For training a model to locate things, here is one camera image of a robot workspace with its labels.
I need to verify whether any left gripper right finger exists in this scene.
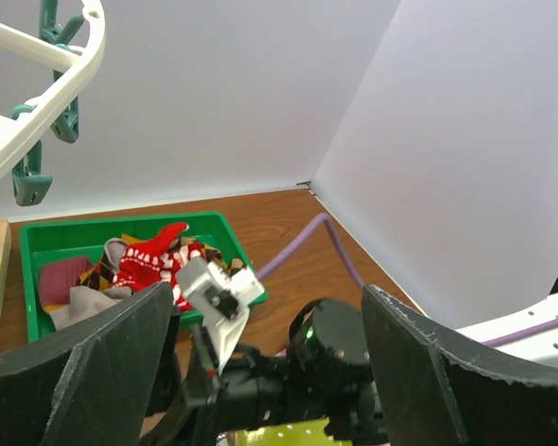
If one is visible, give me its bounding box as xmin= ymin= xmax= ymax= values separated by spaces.
xmin=362 ymin=285 xmax=558 ymax=445

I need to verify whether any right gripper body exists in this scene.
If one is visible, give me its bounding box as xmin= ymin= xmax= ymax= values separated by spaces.
xmin=148 ymin=298 xmax=389 ymax=445

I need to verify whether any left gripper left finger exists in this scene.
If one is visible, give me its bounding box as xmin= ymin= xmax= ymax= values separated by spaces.
xmin=0 ymin=283 xmax=172 ymax=445

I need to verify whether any brown argyle sock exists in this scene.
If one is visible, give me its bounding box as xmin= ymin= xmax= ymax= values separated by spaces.
xmin=202 ymin=243 xmax=246 ymax=277
xmin=75 ymin=256 xmax=119 ymax=292

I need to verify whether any purple yellow striped sock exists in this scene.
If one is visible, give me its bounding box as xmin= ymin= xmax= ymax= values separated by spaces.
xmin=37 ymin=256 xmax=93 ymax=312

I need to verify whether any red patterned sock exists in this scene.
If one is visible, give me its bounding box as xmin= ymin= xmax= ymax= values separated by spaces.
xmin=113 ymin=222 xmax=189 ymax=293

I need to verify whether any white round sock hanger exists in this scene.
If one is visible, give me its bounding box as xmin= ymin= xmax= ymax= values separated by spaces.
xmin=0 ymin=0 xmax=107 ymax=208

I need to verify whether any green scalloped plate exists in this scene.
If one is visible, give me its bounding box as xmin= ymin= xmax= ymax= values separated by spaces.
xmin=229 ymin=419 xmax=352 ymax=446

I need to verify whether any green plastic tray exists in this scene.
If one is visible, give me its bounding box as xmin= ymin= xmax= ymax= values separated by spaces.
xmin=20 ymin=212 xmax=252 ymax=342

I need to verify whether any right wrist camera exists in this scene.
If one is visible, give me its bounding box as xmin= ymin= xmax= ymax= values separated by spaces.
xmin=176 ymin=256 xmax=265 ymax=372

